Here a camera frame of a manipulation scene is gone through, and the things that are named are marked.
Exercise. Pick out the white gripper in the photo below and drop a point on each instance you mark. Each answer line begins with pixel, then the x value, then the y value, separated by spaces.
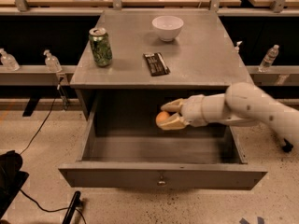
pixel 192 110

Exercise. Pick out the orange fruit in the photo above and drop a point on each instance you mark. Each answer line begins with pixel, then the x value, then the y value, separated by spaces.
pixel 162 116

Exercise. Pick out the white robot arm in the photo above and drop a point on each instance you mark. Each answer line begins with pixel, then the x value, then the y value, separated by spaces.
pixel 242 104

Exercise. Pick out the open grey drawer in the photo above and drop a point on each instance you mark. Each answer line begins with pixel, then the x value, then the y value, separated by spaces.
pixel 123 148

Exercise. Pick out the black snack bar wrapper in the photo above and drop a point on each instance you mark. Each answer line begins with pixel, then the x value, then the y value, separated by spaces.
pixel 156 64

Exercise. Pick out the grey metal cabinet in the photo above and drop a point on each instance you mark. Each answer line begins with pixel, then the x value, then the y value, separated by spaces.
pixel 202 57

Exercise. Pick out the white bowl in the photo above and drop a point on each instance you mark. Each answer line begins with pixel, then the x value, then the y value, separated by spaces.
pixel 167 28

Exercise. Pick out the small pump bottle right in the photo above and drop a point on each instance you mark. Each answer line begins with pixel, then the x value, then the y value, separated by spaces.
pixel 237 46

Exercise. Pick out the green soda can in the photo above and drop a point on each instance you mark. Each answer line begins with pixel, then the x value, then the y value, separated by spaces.
pixel 100 46

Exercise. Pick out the clear water bottle right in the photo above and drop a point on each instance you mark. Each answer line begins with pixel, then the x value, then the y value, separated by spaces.
pixel 268 58

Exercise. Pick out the black stand leg right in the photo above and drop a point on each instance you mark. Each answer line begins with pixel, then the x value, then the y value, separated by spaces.
pixel 287 147

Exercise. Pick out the clear pump bottle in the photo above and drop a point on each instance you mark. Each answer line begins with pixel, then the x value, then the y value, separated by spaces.
pixel 52 62
pixel 8 61

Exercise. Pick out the black bar bottom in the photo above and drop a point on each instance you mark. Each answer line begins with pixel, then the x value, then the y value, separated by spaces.
pixel 75 202

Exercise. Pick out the clear pump bottle far left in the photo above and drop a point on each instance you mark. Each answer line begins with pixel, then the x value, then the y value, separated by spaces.
pixel 8 61

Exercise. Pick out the black bag lower left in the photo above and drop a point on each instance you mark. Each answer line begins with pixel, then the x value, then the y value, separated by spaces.
pixel 12 178

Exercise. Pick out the drawer pull handle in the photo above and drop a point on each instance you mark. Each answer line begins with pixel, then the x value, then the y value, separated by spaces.
pixel 161 182

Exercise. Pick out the grey shelf rail left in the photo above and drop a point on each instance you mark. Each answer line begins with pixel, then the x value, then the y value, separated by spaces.
pixel 28 75

